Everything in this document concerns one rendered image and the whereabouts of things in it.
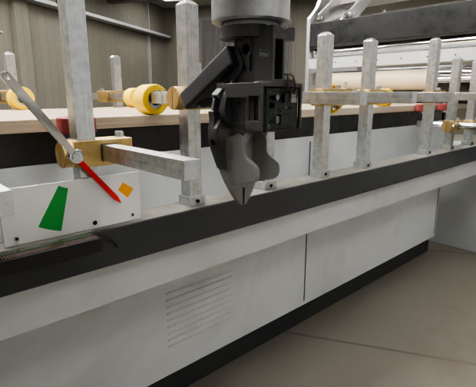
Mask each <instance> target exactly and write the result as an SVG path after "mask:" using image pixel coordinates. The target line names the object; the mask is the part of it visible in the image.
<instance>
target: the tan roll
mask: <svg viewBox="0 0 476 387"><path fill-rule="evenodd" d="M426 74H427V69H416V70H398V71H377V72H376V76H375V89H376V87H377V86H382V88H390V89H392V90H425V82H426ZM361 76H362V73H361V72H346V73H332V86H333V84H339V85H341V86H342V85H343V84H344V82H347V83H348V84H347V86H346V88H350V89H352V90H353V91H357V90H358V89H360V87H361ZM450 77H451V76H438V82H450ZM470 80H471V76H470V75H462V76H461V81H470Z"/></svg>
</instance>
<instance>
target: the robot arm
mask: <svg viewBox="0 0 476 387"><path fill-rule="evenodd" d="M211 21H212V23H213V24H214V25H215V26H217V27H219V28H220V40H221V41H225V42H230V43H234V46H226V47H225V48H224V49H223V50H222V51H221V52H220V53H219V54H218V55H217V56H216V57H215V58H214V59H213V60H212V61H211V62H210V63H209V64H208V65H207V66H206V67H205V68H204V69H203V70H202V71H201V72H200V73H199V74H198V75H197V76H196V77H195V78H194V79H193V80H192V81H191V82H190V83H189V84H188V86H187V87H186V88H185V89H184V90H183V91H182V92H181V93H180V97H181V100H182V102H183V105H184V107H185V108H186V109H195V108H211V111H208V114H209V125H208V140H209V145H210V149H211V152H212V155H213V159H214V160H215V163H216V166H217V168H218V169H219V170H220V174H221V176H222V178H223V181H224V183H225V184H226V187H227V189H228V191H229V192H230V194H231V195H232V197H233V199H234V200H235V201H236V202H237V203H238V204H239V205H243V204H246V202H247V201H248V199H249V198H250V195H251V193H252V191H253V188H254V185H255V182H257V181H261V180H270V179H275V178H276V177H278V175H279V163H278V162H277V161H276V160H275V159H273V158H272V157H271V156H270V155H269V154H268V150H267V145H268V141H267V137H266V136H267V132H276V131H293V130H295V129H296V128H301V117H302V84H296V82H295V78H294V76H293V75H292V74H289V75H291V76H292V78H293V79H292V80H289V76H288V74H285V73H284V65H285V42H288V41H295V28H282V27H285V26H287V25H288V24H289V21H290V0H211ZM284 75H286V76H287V79H284ZM297 105H298V114H297ZM235 130H242V131H243V132H246V133H245V134H244V135H243V136H242V135H241V134H234V135H233V132H234V131H235Z"/></svg>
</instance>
